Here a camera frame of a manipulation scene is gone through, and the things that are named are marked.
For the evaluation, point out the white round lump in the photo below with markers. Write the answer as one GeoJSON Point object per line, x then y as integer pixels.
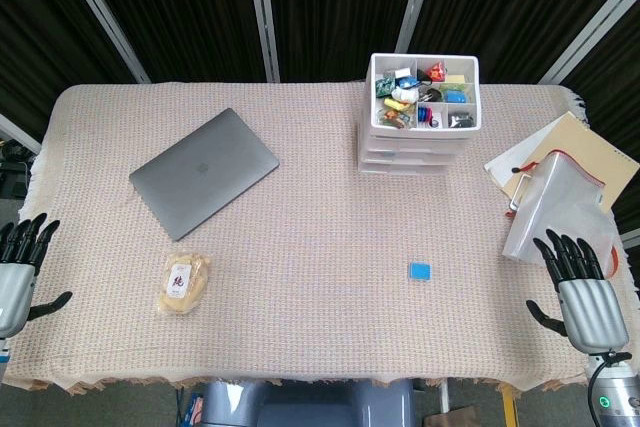
{"type": "Point", "coordinates": [404, 95]}

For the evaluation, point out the red orange packet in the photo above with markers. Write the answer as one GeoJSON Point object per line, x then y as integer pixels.
{"type": "Point", "coordinates": [438, 72]}

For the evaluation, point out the white plastic drawer organizer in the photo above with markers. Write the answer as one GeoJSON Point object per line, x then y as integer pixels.
{"type": "Point", "coordinates": [425, 131]}

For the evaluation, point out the manila envelope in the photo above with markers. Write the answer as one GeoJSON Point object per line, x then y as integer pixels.
{"type": "Point", "coordinates": [580, 139]}

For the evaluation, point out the green printed packet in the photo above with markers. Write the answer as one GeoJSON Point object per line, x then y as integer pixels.
{"type": "Point", "coordinates": [385, 87]}

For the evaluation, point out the pink woven tablecloth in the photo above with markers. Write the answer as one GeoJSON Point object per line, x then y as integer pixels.
{"type": "Point", "coordinates": [320, 227]}

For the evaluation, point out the black curtain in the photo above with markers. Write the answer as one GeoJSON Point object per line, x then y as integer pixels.
{"type": "Point", "coordinates": [190, 7]}

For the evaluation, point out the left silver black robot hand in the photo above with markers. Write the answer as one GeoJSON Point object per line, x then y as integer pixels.
{"type": "Point", "coordinates": [17, 292]}

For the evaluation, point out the grey-blue robot torso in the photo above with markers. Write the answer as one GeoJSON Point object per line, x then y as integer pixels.
{"type": "Point", "coordinates": [305, 404]}

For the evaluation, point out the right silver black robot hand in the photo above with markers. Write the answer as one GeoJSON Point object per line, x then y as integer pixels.
{"type": "Point", "coordinates": [592, 312]}

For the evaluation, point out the blue and pink package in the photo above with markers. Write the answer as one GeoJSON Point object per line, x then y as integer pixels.
{"type": "Point", "coordinates": [194, 409]}

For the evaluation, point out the brown cardboard box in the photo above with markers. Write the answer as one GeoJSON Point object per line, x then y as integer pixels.
{"type": "Point", "coordinates": [450, 419]}

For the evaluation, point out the clear bag of yellow snacks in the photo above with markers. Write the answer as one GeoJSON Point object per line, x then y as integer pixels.
{"type": "Point", "coordinates": [185, 284]}

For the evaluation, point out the black floor equipment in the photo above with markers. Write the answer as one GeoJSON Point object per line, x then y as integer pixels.
{"type": "Point", "coordinates": [12, 167]}

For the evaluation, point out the small blue block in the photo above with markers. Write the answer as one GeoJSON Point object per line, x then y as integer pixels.
{"type": "Point", "coordinates": [421, 272]}

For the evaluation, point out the white paper sheet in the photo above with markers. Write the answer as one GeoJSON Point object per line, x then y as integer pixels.
{"type": "Point", "coordinates": [505, 162]}

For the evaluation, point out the white table leg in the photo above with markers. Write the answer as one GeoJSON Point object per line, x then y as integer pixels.
{"type": "Point", "coordinates": [444, 397]}

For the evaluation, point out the clear pouch with red zipper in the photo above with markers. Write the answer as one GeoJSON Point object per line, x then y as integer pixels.
{"type": "Point", "coordinates": [560, 217]}

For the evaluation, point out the green patterned packet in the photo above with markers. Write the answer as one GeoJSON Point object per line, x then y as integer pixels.
{"type": "Point", "coordinates": [455, 84]}

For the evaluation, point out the blue and red pins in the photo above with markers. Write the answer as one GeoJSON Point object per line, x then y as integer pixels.
{"type": "Point", "coordinates": [424, 114]}

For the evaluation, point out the yellow small block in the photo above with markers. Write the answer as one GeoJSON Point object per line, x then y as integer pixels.
{"type": "Point", "coordinates": [392, 103]}

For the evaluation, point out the black binder clip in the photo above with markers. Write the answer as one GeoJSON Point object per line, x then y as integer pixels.
{"type": "Point", "coordinates": [462, 121]}

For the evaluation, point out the grey closed laptop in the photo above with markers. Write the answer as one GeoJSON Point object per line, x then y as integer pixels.
{"type": "Point", "coordinates": [202, 174]}

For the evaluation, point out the black key bunch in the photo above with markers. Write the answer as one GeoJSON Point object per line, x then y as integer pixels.
{"type": "Point", "coordinates": [431, 95]}

